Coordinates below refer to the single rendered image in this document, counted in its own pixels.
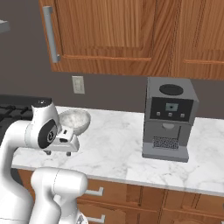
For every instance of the wooden base cupboard door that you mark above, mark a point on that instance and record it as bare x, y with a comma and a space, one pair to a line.
195, 208

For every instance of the wooden wall cupboard door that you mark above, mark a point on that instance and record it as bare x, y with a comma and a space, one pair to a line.
201, 38
110, 32

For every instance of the grey extractor hood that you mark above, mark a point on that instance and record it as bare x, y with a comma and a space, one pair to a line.
4, 26

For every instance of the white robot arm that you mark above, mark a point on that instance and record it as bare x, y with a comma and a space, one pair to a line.
17, 163

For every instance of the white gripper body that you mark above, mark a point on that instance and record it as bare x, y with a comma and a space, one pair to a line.
65, 146

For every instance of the white speckled bowl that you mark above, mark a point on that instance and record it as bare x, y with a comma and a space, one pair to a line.
76, 119

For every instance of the white wall socket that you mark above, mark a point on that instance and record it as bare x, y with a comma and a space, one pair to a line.
78, 85

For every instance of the wooden drawer front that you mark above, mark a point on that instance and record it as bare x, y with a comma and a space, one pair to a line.
125, 214
116, 191

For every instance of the grey coffee machine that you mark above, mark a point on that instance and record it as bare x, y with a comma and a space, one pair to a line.
169, 122

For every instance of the black hob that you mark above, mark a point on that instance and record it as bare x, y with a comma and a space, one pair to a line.
14, 112

